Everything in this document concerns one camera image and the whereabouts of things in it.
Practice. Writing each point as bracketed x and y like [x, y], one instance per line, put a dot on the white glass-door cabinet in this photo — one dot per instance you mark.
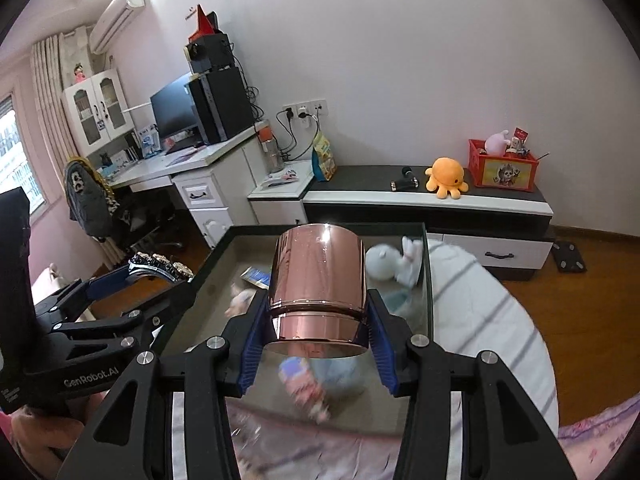
[95, 110]

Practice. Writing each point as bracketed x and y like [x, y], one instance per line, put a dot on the red white small toy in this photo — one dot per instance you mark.
[519, 140]

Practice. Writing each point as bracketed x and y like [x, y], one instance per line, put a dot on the pink plush in crate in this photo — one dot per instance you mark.
[497, 142]

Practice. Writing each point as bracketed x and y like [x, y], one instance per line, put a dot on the pale pink plush toy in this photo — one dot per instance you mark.
[240, 302]

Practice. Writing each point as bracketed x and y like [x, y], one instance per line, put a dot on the beige curtain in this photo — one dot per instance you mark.
[50, 110]

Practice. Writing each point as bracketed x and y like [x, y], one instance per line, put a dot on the rose gold metal canister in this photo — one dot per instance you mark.
[315, 280]

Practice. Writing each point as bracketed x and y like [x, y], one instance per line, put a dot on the white desk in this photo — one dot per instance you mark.
[200, 195]

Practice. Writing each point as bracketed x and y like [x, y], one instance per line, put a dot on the pink embroidered blanket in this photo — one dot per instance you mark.
[595, 440]

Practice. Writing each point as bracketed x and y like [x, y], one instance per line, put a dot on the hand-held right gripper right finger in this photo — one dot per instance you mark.
[380, 350]

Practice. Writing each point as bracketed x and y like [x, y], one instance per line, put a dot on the orange octopus plush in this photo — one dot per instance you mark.
[446, 175]

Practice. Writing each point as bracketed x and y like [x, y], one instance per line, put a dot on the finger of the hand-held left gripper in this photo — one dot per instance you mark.
[107, 282]
[160, 300]

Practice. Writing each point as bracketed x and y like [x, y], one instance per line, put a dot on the red storage crate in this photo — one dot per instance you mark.
[502, 172]

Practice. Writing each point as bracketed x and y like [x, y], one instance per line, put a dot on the yellow snack bag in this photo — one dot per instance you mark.
[324, 157]

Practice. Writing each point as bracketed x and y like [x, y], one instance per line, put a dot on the black handheld device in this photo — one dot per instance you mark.
[405, 179]

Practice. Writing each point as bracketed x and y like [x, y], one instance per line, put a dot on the blue flat packet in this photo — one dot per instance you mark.
[255, 277]

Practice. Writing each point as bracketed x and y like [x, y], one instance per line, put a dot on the white wall power outlet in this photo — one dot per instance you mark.
[305, 108]

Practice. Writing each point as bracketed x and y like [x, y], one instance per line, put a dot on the small pink doll figure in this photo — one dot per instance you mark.
[79, 74]

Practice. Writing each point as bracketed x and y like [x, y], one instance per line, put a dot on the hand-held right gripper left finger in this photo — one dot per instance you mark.
[252, 340]

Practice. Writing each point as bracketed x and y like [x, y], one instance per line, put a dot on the black bathroom scale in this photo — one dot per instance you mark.
[569, 256]

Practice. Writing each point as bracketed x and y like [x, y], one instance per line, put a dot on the red triangular ornament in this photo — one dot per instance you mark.
[204, 22]

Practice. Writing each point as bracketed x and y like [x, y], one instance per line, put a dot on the white striped bed quilt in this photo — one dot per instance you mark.
[480, 320]

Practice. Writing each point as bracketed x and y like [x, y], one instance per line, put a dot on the pink storage box black rim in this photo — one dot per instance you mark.
[220, 280]

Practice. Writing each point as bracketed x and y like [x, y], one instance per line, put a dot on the small pink packet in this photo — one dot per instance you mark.
[285, 176]

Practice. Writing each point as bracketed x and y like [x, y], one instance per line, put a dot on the white air conditioner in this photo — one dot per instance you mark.
[115, 17]

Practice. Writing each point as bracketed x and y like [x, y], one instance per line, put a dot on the person's left hand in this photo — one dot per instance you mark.
[45, 430]

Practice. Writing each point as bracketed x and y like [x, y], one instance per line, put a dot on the black office chair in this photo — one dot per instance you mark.
[150, 220]

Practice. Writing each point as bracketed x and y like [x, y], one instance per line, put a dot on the black computer tower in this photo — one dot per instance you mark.
[225, 105]

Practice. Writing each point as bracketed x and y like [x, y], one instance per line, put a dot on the black computer monitor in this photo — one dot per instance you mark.
[172, 110]

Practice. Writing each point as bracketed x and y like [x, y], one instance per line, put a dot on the grey round robot toy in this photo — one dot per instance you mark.
[385, 262]

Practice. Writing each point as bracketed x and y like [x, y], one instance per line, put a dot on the window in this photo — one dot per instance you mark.
[12, 150]

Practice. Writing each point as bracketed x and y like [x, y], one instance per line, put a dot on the black speaker box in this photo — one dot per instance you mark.
[210, 52]

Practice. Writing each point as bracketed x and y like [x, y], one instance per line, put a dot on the black white low cabinet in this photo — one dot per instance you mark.
[360, 180]

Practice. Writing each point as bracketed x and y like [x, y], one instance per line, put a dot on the orange cap steel bottle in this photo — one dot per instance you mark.
[271, 152]

